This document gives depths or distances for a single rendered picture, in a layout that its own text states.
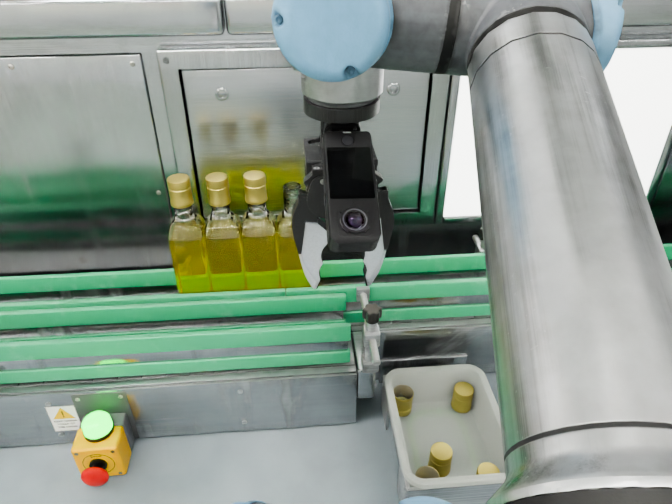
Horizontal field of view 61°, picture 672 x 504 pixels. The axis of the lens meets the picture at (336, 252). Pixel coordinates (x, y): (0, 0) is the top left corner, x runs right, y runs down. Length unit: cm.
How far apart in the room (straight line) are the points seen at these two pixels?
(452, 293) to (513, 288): 77
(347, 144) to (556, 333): 34
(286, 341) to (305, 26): 61
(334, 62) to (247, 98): 61
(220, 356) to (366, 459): 29
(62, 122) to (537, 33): 87
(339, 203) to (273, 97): 50
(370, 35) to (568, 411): 25
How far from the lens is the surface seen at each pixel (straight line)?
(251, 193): 88
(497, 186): 28
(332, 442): 101
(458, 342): 106
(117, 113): 105
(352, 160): 52
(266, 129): 99
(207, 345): 91
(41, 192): 117
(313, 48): 37
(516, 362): 23
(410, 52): 39
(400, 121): 101
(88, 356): 96
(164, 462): 103
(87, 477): 99
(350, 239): 48
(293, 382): 94
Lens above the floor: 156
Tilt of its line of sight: 35 degrees down
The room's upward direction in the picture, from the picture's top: straight up
